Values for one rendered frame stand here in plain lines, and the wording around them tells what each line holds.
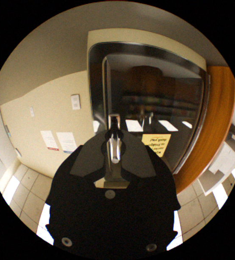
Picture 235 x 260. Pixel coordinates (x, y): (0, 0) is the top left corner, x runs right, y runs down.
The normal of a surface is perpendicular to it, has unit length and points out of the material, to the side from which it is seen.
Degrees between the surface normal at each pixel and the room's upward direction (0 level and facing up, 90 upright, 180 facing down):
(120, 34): 90
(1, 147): 90
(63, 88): 90
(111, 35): 90
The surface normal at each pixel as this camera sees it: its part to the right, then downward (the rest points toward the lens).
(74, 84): -0.02, 0.48
